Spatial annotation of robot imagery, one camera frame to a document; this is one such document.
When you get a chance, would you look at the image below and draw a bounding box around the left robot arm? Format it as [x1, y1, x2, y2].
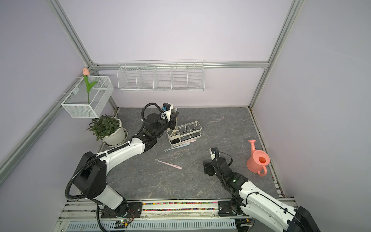
[64, 102, 179, 218]

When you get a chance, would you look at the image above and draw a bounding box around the artificial pink tulip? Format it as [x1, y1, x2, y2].
[83, 68, 98, 104]

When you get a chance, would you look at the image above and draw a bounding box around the potted green plant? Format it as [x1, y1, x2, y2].
[88, 115, 128, 147]

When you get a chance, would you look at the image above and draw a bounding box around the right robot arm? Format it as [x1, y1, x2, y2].
[203, 157, 320, 232]

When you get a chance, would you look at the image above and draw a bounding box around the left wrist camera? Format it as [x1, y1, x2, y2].
[161, 103, 174, 121]

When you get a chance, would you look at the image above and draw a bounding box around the white wire wall basket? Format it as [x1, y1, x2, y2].
[117, 60, 205, 92]

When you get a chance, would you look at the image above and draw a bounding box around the white vent grille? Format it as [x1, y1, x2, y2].
[65, 218, 237, 232]

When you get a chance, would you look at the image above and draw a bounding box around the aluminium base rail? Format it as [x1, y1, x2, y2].
[57, 198, 303, 221]

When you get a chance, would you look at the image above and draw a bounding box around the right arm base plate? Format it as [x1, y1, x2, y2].
[217, 199, 258, 218]

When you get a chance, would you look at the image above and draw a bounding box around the white mesh box basket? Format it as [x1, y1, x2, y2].
[61, 75, 114, 119]

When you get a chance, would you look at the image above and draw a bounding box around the pink watering can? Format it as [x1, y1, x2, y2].
[246, 140, 270, 177]

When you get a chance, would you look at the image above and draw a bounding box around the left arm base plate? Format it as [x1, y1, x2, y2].
[101, 202, 143, 218]

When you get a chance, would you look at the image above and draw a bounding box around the cream toothbrush holder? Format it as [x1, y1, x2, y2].
[167, 121, 202, 147]

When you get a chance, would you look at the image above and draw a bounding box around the light blue toothbrush near holder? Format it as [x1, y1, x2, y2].
[164, 143, 191, 152]

